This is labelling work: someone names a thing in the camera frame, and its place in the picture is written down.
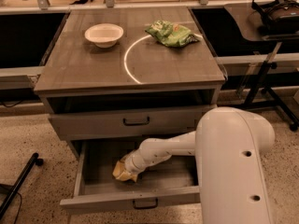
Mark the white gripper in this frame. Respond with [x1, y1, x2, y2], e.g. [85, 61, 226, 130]
[116, 151, 147, 182]

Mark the yellow sponge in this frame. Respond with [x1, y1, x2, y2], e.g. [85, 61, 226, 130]
[112, 155, 126, 180]

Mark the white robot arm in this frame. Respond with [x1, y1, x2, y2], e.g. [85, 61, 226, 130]
[113, 107, 275, 224]

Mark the open grey lower drawer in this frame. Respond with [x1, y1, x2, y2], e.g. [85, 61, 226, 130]
[61, 136, 200, 215]

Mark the closed grey upper drawer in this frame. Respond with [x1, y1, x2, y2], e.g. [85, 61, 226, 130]
[49, 105, 216, 141]

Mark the grey drawer cabinet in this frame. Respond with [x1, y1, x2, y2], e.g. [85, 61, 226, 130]
[33, 6, 226, 161]

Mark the black floor stand leg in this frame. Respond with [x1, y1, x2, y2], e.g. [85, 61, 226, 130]
[0, 153, 44, 219]

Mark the white bowl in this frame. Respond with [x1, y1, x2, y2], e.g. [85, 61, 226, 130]
[84, 23, 123, 48]

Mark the green chip bag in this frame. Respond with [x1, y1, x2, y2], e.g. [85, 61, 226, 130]
[145, 21, 199, 48]

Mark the black side table stand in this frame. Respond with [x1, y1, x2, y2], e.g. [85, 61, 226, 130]
[216, 4, 299, 131]

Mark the black headset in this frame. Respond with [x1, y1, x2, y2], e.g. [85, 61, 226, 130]
[251, 0, 299, 34]

